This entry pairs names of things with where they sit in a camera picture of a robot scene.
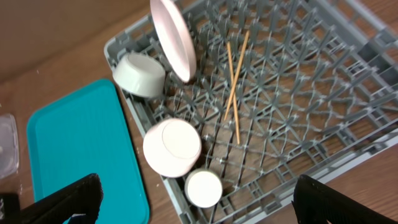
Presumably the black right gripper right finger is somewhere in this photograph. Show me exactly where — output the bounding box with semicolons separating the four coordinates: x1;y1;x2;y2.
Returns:
292;175;397;224

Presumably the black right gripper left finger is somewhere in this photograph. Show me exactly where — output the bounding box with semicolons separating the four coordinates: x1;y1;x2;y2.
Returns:
12;173;103;223

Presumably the pink bowl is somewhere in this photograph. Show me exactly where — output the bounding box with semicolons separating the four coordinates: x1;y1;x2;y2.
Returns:
143;118;201;178

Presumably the white plastic cup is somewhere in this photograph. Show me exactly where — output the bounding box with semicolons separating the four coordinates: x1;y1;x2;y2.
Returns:
185;169;223;208

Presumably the large white plate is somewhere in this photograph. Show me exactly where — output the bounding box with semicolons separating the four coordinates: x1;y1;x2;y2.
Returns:
150;0;197;83

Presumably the grey dishwasher rack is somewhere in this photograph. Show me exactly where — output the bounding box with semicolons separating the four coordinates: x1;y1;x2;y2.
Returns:
104;1;397;223

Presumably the teal plastic tray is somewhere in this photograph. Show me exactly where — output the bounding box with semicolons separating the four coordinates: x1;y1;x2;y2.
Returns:
27;79;150;223

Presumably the clear plastic bin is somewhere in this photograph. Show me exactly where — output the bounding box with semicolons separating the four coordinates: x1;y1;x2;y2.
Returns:
0;114;19;179

